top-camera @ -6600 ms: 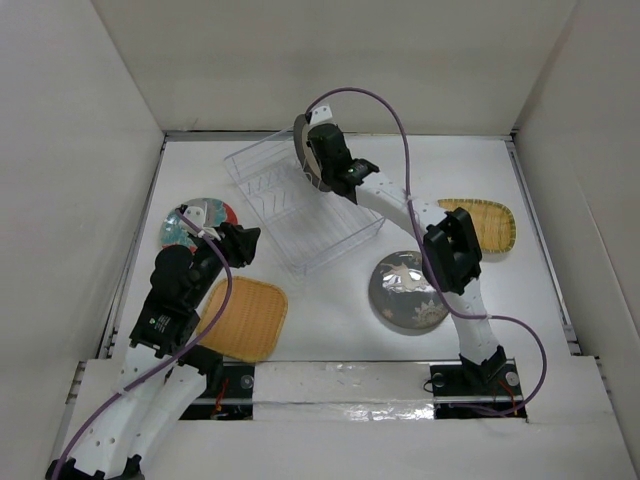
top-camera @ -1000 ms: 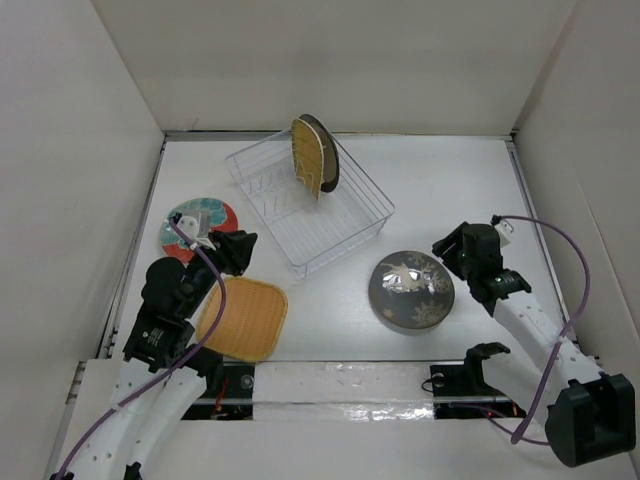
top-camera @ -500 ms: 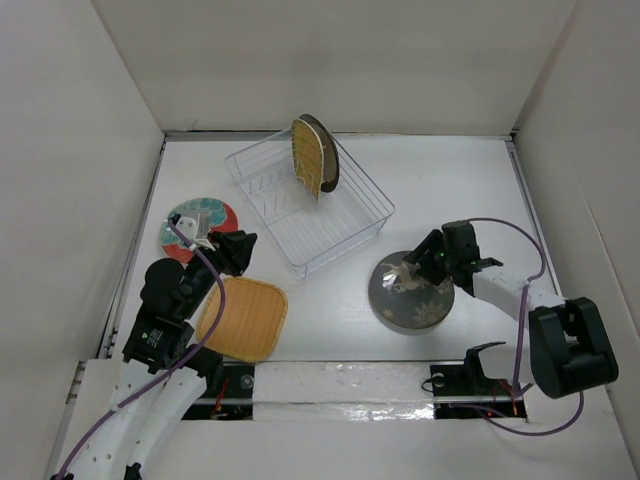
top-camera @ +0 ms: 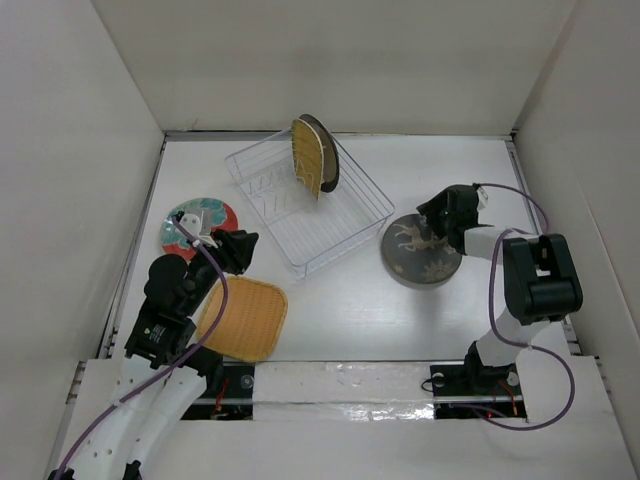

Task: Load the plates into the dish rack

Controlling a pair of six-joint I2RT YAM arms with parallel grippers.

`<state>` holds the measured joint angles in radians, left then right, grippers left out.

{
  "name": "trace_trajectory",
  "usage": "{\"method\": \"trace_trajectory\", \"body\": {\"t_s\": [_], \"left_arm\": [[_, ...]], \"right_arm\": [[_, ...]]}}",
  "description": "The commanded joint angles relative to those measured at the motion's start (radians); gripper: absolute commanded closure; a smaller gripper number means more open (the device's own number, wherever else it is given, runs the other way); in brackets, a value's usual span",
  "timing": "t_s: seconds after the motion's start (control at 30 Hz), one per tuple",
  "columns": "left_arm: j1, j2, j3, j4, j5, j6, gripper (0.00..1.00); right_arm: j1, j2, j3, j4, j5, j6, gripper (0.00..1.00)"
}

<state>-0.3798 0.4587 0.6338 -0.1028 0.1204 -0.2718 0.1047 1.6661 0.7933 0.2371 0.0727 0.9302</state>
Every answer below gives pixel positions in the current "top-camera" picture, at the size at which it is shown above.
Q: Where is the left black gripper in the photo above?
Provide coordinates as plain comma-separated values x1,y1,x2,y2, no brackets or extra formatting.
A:
183,227,258,314

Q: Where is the black plate with deer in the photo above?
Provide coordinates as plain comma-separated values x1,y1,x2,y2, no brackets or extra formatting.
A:
381,214,462,288

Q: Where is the colourful red teal plate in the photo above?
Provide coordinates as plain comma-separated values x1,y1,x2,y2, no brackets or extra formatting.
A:
160,197,238,262

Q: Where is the square woven bamboo tray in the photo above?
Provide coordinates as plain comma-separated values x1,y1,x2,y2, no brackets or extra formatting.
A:
204,276,288,364

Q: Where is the yellow fan-shaped bamboo plate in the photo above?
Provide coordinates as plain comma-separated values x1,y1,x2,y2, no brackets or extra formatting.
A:
291,118,324,201

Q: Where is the dark rimmed cream plate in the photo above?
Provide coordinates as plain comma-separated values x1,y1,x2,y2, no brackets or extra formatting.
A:
299,114,340,193

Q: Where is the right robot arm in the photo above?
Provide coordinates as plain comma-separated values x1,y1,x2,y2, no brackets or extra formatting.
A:
417,183,583,397

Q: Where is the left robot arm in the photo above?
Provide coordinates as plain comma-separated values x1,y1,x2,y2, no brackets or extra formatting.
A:
49,230,259,479

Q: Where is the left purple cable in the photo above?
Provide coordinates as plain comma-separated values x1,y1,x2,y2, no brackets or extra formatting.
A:
49,214,230,480

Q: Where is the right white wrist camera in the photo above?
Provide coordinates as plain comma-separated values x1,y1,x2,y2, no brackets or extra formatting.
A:
472,183,489,211

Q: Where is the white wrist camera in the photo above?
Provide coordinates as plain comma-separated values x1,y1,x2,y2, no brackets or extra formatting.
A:
176,210,214,245
472,183,489,211

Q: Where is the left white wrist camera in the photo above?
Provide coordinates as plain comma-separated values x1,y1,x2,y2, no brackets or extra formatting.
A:
176,210,214,245

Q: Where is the white wire dish rack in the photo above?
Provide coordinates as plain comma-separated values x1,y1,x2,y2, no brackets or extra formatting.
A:
225,129,395,277

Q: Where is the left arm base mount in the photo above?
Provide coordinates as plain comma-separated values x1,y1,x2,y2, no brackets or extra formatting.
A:
182,362,255,421

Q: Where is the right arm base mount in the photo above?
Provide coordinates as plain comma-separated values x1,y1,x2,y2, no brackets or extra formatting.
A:
420,342,526,419

